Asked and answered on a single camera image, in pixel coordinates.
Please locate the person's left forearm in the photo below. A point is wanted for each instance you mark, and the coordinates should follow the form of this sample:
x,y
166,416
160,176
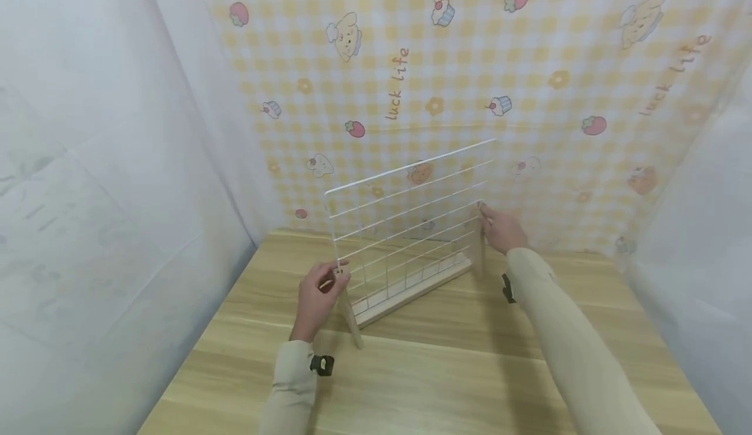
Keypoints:
x,y
291,389

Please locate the person's right forearm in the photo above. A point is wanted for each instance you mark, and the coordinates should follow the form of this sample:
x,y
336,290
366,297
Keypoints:
x,y
576,343

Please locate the wooden stand base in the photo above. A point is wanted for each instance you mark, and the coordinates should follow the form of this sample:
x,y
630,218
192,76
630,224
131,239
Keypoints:
x,y
411,288

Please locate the person's right hand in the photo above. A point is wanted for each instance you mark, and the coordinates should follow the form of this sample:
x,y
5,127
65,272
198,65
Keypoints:
x,y
505,232

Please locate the black wrist band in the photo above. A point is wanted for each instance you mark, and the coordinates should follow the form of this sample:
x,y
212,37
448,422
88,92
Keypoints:
x,y
322,364
508,289

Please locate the person's left fingers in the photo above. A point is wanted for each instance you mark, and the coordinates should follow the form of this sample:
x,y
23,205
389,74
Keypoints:
x,y
336,277

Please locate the person's right fingers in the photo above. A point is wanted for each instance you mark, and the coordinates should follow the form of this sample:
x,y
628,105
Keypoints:
x,y
487,218

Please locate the person's left hand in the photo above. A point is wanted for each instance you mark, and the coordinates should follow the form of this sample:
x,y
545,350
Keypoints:
x,y
312,304

